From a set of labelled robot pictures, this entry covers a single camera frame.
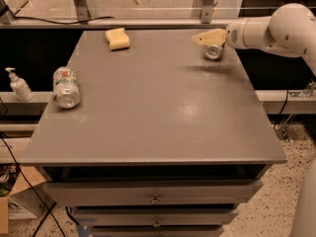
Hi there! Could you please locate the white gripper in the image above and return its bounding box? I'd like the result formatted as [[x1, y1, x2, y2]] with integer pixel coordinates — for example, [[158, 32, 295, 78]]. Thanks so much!
[[193, 18, 250, 49]]

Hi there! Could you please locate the orange soda can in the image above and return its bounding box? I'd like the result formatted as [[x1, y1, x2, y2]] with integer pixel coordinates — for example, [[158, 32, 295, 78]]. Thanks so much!
[[205, 45, 223, 60]]

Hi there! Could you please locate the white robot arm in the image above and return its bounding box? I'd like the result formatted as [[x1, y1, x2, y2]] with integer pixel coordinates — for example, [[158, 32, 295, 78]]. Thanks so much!
[[193, 3, 316, 75]]

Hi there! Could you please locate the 7up can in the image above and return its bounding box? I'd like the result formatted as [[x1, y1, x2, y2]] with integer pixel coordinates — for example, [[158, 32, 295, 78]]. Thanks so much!
[[53, 67, 80, 109]]

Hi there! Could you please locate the yellow sponge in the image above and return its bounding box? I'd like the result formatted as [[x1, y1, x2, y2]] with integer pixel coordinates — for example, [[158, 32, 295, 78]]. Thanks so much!
[[106, 28, 129, 50]]

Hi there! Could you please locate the grey drawer cabinet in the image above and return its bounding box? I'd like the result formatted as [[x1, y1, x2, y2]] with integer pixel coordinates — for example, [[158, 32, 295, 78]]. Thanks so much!
[[19, 29, 288, 237]]

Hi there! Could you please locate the top grey drawer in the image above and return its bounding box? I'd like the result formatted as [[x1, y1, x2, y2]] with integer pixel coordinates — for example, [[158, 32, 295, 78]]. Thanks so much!
[[43, 180, 263, 206]]

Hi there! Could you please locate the grey drawer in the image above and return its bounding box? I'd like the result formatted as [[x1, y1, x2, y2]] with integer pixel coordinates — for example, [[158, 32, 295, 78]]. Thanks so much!
[[91, 226, 224, 237], [72, 206, 237, 226], [43, 180, 263, 206]]

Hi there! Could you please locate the white pump bottle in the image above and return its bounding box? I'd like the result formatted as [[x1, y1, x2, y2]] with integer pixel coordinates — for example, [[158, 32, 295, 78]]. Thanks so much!
[[6, 67, 34, 102]]

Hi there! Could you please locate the middle grey drawer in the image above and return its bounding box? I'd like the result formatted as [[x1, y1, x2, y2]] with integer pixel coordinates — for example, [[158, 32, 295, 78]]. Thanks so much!
[[72, 206, 237, 226]]

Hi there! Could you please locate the bottom grey drawer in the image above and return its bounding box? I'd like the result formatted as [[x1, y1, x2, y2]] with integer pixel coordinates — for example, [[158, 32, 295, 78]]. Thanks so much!
[[91, 226, 224, 237]]

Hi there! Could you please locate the cardboard box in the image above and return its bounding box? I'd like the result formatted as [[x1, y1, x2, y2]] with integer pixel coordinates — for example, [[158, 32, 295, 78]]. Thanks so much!
[[0, 167, 52, 234]]

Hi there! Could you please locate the right metal bracket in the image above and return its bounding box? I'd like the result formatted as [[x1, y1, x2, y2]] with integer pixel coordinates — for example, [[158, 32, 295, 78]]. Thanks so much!
[[200, 0, 214, 24]]

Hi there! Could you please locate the metal bracket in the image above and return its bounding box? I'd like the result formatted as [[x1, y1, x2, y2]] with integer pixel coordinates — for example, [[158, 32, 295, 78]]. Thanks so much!
[[73, 0, 90, 21], [200, 0, 214, 24]]

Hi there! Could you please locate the left metal bracket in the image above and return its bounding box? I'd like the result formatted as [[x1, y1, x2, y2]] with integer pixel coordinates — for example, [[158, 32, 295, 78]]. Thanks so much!
[[73, 0, 90, 21]]

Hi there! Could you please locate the black cable on shelf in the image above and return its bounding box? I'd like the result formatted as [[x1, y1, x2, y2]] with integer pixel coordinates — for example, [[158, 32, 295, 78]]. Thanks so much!
[[13, 15, 115, 26]]

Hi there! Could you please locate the black floor cable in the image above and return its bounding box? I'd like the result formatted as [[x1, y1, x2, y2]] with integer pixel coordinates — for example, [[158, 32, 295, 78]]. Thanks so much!
[[0, 97, 67, 237]]

